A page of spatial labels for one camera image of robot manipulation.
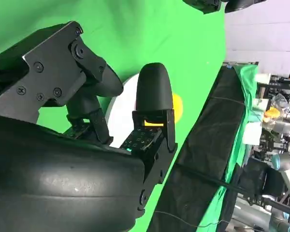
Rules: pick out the green table cloth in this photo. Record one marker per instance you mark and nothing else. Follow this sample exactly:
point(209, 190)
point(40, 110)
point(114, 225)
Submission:
point(159, 36)

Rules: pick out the orange white toy bread roll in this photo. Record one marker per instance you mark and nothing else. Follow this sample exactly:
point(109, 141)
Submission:
point(177, 107)

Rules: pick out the lilac plate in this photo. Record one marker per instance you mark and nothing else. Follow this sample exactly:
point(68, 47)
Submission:
point(125, 104)

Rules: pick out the orange item in plastic bag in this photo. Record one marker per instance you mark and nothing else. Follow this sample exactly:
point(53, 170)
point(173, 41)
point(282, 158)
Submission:
point(271, 114)

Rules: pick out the white box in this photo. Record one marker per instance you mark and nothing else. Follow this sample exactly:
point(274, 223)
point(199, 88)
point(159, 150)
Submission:
point(252, 133)

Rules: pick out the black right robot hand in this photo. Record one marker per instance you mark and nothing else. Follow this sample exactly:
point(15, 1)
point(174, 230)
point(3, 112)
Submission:
point(62, 174)

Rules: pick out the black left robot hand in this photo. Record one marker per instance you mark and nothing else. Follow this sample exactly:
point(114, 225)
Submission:
point(241, 4)

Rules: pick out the black machine block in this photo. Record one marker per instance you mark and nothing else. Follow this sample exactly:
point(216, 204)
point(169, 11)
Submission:
point(258, 181)

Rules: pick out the black backdrop cloth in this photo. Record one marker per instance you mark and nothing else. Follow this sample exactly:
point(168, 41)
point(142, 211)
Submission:
point(207, 135)

